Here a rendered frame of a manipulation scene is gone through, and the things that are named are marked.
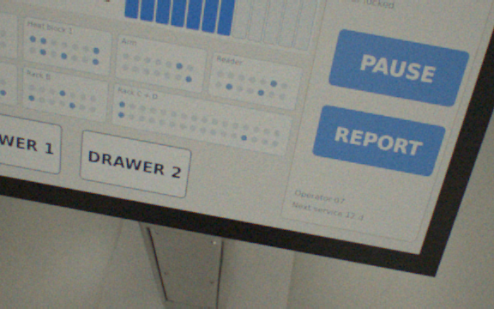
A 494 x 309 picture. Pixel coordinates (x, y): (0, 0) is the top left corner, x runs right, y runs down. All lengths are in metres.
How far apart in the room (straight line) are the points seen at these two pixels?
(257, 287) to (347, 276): 0.25
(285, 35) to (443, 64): 0.12
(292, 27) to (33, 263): 1.22
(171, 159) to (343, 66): 0.16
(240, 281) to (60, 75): 1.04
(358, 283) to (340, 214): 1.05
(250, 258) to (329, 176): 1.01
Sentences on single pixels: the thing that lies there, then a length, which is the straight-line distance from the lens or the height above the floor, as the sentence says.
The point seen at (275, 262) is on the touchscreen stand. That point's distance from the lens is 1.47.
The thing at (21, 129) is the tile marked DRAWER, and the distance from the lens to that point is 0.51.
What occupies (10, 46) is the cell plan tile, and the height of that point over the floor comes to 1.07.
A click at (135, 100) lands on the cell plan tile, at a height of 1.05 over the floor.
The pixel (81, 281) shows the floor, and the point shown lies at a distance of 1.52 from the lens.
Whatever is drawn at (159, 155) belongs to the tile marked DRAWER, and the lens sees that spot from 0.48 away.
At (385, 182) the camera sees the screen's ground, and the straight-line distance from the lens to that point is 0.48.
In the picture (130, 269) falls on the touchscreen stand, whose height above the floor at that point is 0.03.
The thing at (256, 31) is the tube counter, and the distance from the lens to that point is 0.44.
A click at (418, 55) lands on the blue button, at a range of 0.45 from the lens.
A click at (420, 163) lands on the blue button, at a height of 1.04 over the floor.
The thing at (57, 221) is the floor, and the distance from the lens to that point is 1.58.
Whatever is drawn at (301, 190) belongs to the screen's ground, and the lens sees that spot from 0.47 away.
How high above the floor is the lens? 1.44
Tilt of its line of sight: 62 degrees down
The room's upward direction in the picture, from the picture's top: 9 degrees clockwise
